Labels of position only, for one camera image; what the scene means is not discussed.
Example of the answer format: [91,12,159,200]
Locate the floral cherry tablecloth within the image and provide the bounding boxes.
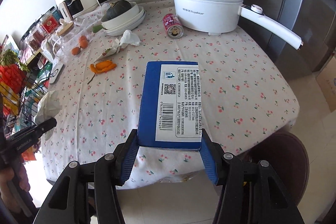
[39,0,301,191]

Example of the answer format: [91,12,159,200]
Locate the blue biscuit box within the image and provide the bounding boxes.
[137,61,202,151]

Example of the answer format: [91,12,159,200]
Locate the paper cone wrapper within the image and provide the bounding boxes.
[94,39,128,63]

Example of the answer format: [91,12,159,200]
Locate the stacked white plates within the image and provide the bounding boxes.
[103,6,146,36]

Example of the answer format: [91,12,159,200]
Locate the orange peel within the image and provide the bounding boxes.
[88,60,117,84]

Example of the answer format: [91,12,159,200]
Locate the orange tangerine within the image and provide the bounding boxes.
[79,40,88,49]
[71,47,81,56]
[79,35,87,42]

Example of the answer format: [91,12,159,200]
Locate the cream pan with green handle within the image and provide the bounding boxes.
[92,2,140,34]

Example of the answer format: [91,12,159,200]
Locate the glass jar with cork lid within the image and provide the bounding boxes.
[52,21,90,58]

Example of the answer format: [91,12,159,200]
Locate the red soda can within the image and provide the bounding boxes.
[162,13,184,39]

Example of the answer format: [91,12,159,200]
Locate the crumpled white tissue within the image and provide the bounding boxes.
[120,30,141,49]

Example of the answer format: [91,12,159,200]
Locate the red labelled jar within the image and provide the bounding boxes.
[41,12,59,34]

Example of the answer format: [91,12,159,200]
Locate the white wireless charger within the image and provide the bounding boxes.
[49,63,64,85]

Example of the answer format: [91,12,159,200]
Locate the black wire rack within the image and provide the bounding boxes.
[1,63,51,136]

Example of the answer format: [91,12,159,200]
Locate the white electric cooking pot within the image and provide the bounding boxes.
[174,0,303,50]

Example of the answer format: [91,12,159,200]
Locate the person's left hand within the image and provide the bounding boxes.
[0,163,31,214]

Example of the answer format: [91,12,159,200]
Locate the cardboard box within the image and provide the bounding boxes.
[316,55,336,112]

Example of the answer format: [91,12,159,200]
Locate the dark brown trash bin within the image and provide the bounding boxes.
[239,130,309,205]

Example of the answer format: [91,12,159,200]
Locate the dark green pumpkin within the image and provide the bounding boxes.
[106,0,131,21]

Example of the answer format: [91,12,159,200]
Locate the grey refrigerator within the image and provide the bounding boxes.
[239,0,335,80]

